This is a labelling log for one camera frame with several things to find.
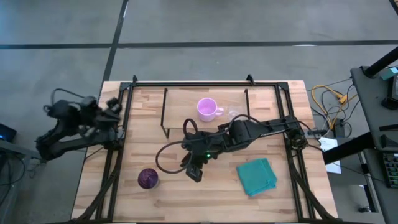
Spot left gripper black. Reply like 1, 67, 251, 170
81, 97, 123, 130

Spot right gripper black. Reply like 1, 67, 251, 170
180, 130, 225, 184

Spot pink mug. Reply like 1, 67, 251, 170
197, 97, 224, 123

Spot clear glass cup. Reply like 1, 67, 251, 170
227, 105, 244, 122

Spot wooden shelf black legs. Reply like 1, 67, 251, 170
160, 88, 252, 140

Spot dark purple cup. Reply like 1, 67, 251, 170
137, 167, 160, 190

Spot teal folded cloth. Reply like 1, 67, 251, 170
236, 157, 278, 197

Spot grey stand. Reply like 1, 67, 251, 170
0, 139, 43, 163

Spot black box blue light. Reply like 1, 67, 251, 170
0, 123, 18, 143

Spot white paper sheet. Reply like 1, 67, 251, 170
318, 136, 342, 174

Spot black horizontal beam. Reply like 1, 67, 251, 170
322, 132, 376, 165

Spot grey side table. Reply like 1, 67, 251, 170
350, 65, 398, 224

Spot black keyboard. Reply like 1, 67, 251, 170
382, 152, 398, 189

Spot black device on side table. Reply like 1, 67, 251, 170
381, 74, 398, 110

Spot black diagonal pole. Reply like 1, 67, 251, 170
364, 46, 398, 78

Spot teal small box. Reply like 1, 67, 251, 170
379, 67, 398, 81

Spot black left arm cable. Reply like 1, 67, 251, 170
43, 88, 85, 113

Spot black metal table frame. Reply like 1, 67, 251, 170
73, 74, 338, 223

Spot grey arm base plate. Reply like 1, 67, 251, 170
306, 128, 328, 139

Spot yellow cable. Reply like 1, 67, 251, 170
312, 84, 358, 130

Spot black cable bundle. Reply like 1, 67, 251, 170
310, 77, 358, 138

